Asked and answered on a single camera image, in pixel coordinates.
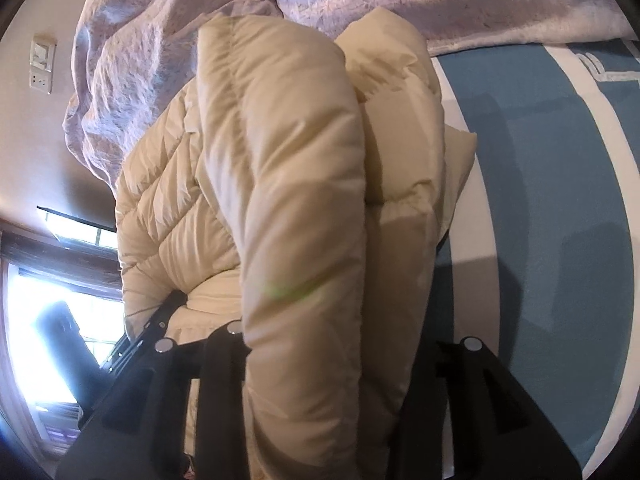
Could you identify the cream puffer jacket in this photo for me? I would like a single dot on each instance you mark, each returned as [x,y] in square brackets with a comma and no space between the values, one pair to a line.
[280,185]

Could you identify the lavender duvet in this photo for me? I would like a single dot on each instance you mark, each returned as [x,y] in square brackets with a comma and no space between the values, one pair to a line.
[165,50]

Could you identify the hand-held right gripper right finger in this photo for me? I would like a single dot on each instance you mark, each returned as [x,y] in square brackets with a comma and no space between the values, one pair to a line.
[425,410]

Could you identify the blue white striped bed sheet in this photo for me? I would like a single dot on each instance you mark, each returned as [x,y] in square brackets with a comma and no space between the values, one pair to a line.
[550,210]

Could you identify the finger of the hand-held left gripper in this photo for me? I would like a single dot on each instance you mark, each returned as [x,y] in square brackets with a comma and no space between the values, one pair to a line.
[165,312]

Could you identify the white wall light switch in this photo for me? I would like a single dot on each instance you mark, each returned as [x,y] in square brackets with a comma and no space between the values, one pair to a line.
[43,52]

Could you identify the white wall socket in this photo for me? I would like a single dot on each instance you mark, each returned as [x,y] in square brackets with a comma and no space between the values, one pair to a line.
[40,81]

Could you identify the window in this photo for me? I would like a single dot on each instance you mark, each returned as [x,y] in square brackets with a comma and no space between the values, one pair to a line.
[30,290]

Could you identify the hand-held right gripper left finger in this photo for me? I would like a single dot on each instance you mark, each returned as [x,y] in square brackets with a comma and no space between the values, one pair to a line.
[220,365]

